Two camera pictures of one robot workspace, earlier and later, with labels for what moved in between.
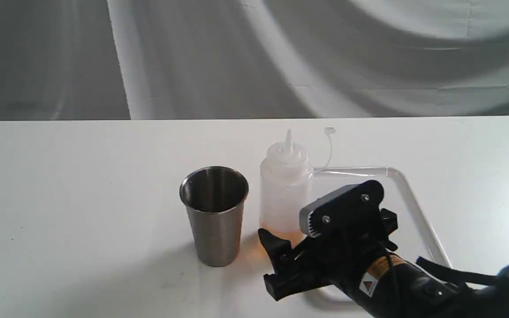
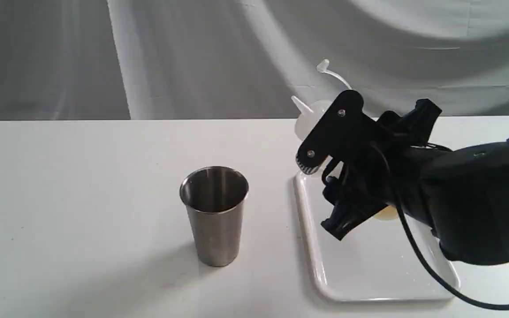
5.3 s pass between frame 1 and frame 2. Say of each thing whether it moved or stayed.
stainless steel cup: stayed
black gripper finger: moved
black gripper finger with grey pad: moved
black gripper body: moved
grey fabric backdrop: stayed
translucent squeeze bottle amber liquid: moved
